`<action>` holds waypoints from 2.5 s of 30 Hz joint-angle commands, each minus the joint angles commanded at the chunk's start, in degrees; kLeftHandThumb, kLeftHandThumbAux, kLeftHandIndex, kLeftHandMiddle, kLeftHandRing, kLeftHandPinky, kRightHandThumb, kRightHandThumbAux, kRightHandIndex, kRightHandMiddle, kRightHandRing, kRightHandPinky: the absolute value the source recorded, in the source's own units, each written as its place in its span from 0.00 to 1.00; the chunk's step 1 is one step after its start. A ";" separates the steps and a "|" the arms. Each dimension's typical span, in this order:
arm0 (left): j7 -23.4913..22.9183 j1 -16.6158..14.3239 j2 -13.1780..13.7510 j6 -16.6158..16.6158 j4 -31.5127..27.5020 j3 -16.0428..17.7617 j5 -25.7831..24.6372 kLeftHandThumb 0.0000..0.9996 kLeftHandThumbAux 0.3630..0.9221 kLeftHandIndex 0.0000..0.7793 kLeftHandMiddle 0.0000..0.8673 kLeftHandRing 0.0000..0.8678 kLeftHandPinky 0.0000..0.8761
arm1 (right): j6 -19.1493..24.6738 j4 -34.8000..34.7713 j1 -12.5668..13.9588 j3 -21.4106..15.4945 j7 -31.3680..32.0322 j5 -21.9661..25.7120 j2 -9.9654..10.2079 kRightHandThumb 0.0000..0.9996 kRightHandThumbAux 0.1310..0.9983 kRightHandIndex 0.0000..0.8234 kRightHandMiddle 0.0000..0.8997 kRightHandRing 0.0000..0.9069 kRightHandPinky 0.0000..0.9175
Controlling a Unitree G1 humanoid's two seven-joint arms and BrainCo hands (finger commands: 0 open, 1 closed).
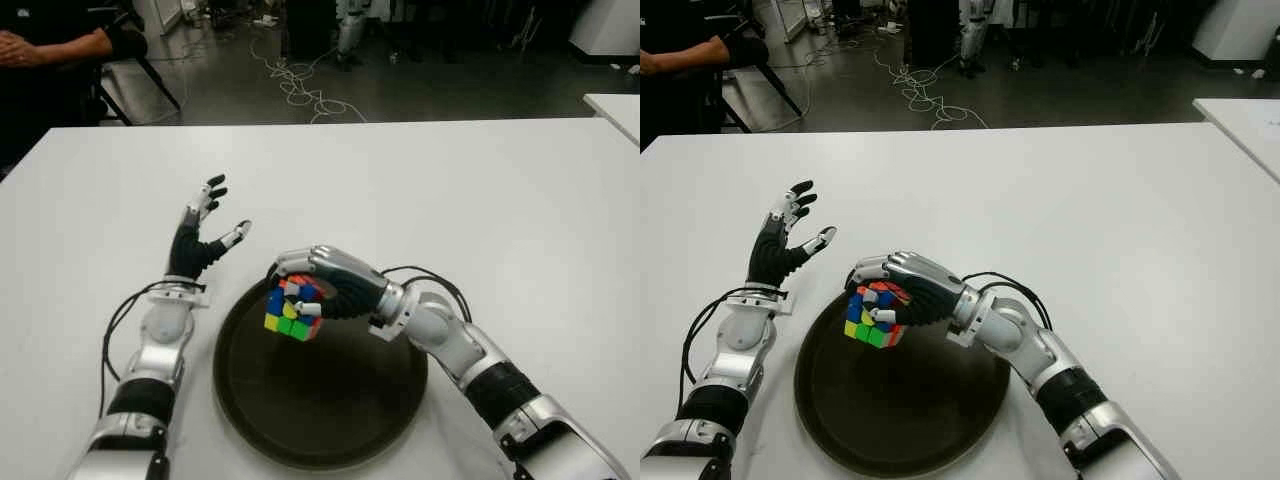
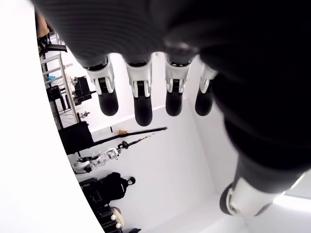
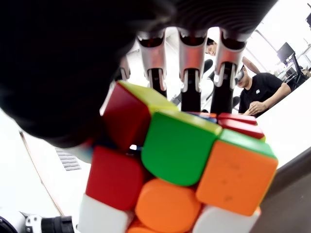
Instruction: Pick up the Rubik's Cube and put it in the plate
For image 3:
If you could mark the dark brown round plate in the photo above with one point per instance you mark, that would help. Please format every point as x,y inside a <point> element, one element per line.
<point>291,199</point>

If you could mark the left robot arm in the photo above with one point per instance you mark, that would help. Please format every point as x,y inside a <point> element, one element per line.
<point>56,224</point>

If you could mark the standing bystander person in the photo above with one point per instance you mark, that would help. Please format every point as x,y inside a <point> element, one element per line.
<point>211,48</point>

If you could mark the white VR headset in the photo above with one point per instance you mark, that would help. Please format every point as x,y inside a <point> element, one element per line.
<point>240,75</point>

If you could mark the seated person in black shirt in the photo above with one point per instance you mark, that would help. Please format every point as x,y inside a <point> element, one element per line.
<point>262,89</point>

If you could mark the black computer monitor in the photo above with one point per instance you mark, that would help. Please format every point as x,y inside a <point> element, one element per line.
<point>285,51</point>

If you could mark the multicolour Rubik's cube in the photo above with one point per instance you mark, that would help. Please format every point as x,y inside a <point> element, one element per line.
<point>179,150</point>

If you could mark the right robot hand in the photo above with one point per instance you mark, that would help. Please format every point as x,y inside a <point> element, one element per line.
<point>60,60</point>

